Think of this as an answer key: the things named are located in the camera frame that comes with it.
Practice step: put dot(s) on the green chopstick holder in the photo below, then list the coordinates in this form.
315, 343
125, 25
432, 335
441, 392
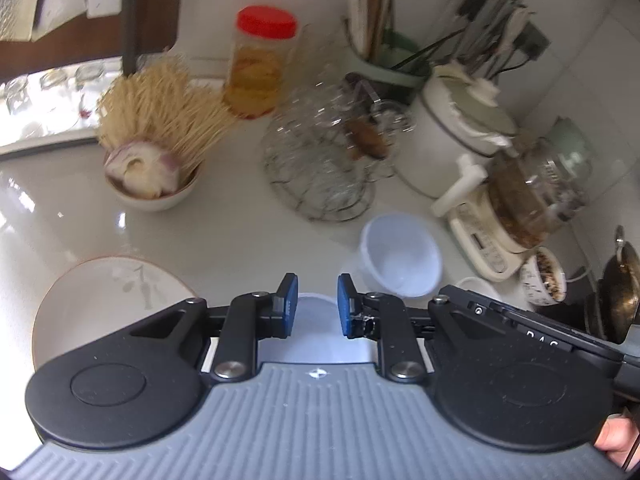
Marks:
400, 75

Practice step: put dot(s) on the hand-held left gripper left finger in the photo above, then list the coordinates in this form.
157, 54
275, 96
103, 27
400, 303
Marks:
289, 305

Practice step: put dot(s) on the white kettle base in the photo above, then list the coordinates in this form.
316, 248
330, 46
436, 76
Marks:
480, 245

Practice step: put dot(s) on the small white bowl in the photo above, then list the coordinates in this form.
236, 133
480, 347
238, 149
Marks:
160, 202

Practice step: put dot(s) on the dark metal wok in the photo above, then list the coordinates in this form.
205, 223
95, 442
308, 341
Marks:
617, 290

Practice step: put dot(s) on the glass kettle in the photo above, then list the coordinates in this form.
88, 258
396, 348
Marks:
535, 195

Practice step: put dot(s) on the white plate grey leaf print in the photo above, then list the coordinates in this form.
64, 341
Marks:
100, 305

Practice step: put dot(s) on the bundle of wooden chopsticks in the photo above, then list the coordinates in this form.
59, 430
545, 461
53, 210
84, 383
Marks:
370, 5

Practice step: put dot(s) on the white ceramic bowl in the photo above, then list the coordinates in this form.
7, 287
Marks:
475, 287

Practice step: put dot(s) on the person's right hand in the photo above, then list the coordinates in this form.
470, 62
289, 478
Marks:
617, 440

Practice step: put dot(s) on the red lid plastic jar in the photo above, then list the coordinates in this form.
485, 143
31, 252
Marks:
255, 75

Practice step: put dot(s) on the leaf patterned white cup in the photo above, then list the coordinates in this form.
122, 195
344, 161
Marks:
542, 277

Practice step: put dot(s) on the bundle of thin pale sticks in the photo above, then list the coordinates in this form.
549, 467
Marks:
160, 110

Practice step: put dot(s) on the small clear glass cup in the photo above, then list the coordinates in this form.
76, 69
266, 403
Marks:
53, 81
90, 85
14, 96

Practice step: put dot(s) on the pale blue plastic bowl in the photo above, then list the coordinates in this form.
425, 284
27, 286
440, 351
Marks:
315, 332

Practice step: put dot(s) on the peeled onion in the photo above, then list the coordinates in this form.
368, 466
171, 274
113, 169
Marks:
140, 165

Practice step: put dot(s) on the white electric cooker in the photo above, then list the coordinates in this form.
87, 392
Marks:
440, 135

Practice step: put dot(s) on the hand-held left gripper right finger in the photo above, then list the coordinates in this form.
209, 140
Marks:
345, 305

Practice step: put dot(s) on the white plastic cup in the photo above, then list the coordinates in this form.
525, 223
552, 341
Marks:
400, 255

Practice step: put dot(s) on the group of clear glass cups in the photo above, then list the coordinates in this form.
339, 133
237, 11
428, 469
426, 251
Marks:
310, 130

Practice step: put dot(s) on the brown lid glass jar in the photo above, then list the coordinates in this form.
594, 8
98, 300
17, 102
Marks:
367, 140

